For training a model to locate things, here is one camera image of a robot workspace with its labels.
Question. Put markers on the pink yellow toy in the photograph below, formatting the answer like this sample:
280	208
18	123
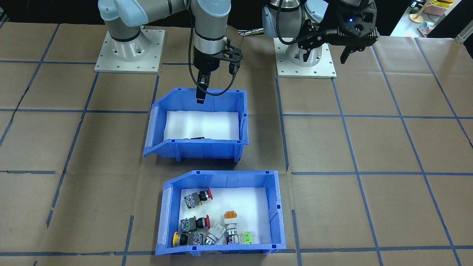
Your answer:
439	7

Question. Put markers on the small pastel cups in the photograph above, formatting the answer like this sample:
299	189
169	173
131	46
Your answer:
426	28

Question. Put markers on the small black part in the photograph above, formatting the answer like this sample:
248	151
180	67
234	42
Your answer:
194	138

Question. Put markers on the red push button switch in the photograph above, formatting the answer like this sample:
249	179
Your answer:
194	223
197	197

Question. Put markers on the white square base plate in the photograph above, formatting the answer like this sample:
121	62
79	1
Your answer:
325	72
155	66

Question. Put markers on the wooden toy stand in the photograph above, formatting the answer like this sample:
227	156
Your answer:
417	13

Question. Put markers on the yellow push button switch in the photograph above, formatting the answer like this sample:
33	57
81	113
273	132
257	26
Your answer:
186	239

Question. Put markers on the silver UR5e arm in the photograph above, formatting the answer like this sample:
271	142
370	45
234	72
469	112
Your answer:
208	37
292	14

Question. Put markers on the silver metal connector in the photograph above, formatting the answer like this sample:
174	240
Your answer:
251	32

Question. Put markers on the aluminium extrusion bar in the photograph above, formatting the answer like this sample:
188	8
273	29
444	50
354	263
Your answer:
465	37

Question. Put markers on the blue bin with dark buttons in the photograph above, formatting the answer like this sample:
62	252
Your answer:
199	149

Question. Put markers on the orange topped button switch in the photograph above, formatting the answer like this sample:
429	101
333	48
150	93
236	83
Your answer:
231	221

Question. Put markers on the black cover cloth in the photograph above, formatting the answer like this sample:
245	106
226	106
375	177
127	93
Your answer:
55	11

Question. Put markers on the blue bin with colourful buttons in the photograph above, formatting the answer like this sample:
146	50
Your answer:
221	251

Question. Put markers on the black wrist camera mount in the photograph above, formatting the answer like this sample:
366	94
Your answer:
314	40
231	53

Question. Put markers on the white silver button switch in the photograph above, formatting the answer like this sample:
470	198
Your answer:
215	233

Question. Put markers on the green white button switch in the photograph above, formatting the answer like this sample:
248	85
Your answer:
244	238

